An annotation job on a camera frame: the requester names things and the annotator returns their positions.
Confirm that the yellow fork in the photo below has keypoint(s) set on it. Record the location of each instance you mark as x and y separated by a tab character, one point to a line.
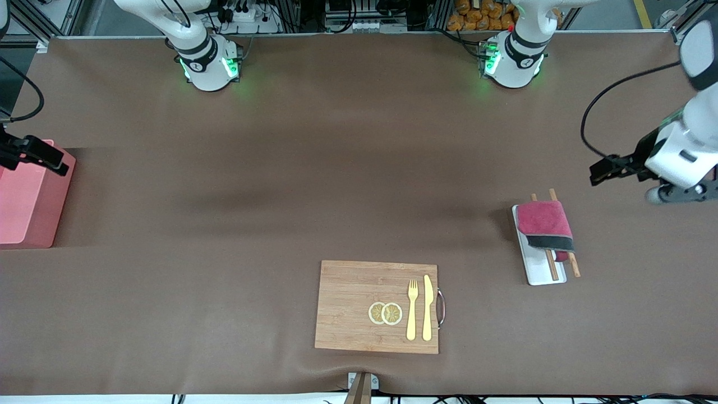
412	317

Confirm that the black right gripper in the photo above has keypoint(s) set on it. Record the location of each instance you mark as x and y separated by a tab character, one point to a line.
12	150

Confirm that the metal table edge bracket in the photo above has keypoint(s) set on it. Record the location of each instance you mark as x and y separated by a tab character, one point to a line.
354	380

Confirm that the red and grey cloth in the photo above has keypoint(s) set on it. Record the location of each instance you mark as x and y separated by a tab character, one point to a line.
544	224

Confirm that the lemon slice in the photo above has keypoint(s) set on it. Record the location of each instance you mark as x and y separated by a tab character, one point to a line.
392	314
375	313

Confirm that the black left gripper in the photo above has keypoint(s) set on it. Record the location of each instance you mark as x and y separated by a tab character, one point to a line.
641	155

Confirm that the pile of orange packets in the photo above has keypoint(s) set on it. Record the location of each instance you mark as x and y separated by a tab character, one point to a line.
482	14

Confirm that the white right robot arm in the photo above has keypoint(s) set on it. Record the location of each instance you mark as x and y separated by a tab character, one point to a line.
205	62

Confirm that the pink plastic bin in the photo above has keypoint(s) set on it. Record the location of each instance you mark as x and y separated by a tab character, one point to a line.
28	207

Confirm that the white power strip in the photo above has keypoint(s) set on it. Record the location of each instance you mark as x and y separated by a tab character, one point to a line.
247	19

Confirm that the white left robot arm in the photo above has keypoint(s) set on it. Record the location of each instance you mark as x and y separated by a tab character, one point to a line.
519	56

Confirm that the yellow knife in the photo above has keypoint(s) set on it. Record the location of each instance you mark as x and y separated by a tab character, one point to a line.
427	306

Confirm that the white rectangular tray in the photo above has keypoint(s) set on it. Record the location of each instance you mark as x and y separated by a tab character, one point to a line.
535	266

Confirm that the wooden cutting board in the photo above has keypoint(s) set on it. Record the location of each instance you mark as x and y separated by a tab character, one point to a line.
348	308

